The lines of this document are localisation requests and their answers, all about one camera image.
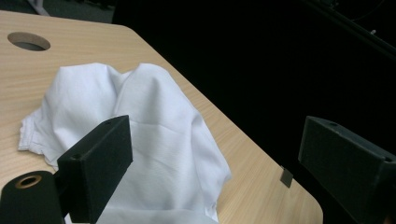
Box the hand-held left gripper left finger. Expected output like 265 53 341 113
56 114 134 224

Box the white cloth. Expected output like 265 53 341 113
18 62 233 224

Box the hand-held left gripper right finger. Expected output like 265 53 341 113
297 116 396 224

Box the grey tab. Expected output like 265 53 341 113
279 165 294 189

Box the white metal stand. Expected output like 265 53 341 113
25 0 50 17

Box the black metal bar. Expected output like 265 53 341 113
300 0 396 61

